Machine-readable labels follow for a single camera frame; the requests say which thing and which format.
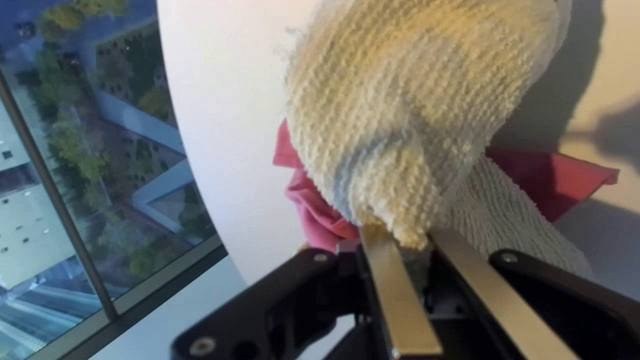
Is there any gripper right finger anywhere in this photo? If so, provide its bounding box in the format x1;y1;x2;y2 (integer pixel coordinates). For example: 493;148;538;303
429;228;640;360

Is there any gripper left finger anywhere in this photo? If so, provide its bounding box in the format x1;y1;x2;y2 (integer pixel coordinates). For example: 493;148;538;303
170;222;447;360

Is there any pink cloth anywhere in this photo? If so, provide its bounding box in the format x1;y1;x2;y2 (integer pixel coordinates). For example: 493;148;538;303
273;119;623;255

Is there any cream knitted cloth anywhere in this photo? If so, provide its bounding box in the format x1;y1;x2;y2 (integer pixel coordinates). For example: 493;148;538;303
285;0;597;281

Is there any dark window frame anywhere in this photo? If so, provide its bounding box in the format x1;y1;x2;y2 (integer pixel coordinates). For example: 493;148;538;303
0;67;230;360

